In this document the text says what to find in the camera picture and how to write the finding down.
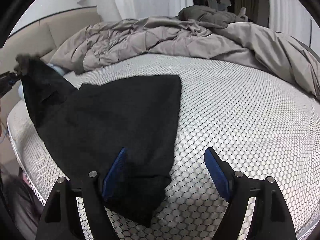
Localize black pants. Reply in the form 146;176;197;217
22;64;182;226

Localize grey furry sleeve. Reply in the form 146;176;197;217
14;54;45;76

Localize beige padded headboard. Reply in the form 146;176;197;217
0;5;103;131

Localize light blue pillow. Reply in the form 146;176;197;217
17;62;66;100

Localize white honeycomb mesh mattress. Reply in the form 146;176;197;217
6;52;320;240

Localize grey crumpled duvet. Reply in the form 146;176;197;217
51;16;319;97

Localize dark grey pillow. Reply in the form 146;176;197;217
177;5;248;29

